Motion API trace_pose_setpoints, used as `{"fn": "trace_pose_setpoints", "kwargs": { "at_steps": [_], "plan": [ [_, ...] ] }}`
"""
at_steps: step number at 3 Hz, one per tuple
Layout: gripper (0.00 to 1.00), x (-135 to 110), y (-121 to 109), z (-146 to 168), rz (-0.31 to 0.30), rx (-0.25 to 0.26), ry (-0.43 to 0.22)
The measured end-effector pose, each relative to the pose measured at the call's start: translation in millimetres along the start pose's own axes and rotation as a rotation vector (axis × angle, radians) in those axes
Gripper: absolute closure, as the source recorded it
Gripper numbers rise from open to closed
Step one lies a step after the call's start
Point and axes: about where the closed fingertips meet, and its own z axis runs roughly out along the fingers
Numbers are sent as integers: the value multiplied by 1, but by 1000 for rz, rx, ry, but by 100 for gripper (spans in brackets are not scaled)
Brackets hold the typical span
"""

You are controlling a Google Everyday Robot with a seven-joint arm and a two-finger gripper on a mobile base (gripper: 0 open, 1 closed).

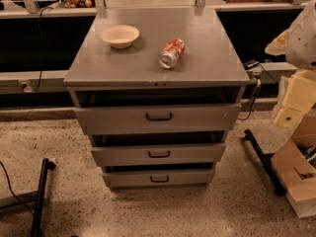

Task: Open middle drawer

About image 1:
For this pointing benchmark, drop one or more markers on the black stand leg left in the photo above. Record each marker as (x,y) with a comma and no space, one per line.
(46,165)

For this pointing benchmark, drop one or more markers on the small black device on rail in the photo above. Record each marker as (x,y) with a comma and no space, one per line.
(251,64)

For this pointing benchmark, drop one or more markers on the white paper bowl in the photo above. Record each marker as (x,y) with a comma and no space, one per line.
(120,36)

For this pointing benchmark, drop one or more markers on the orange soda can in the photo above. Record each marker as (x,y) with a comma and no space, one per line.
(171,53)

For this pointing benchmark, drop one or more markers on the black stand leg right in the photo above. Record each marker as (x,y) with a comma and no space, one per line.
(266,162)

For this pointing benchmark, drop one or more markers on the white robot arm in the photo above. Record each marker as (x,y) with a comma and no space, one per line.
(298,44)

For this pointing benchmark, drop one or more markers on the grey metal drawer cabinet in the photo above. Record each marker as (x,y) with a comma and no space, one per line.
(208,72)

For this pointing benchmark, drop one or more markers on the brown cardboard box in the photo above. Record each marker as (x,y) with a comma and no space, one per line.
(296,174)

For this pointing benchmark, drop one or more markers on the grey top drawer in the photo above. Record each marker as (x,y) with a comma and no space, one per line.
(157,119)

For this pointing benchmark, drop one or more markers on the grey bottom drawer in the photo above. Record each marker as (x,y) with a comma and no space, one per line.
(158,178)

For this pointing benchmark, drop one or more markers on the grey drawer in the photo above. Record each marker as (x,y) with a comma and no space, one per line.
(158,178)
(157,119)
(157,154)

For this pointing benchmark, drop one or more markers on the black stand leg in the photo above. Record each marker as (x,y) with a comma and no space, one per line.
(266,162)
(46,165)

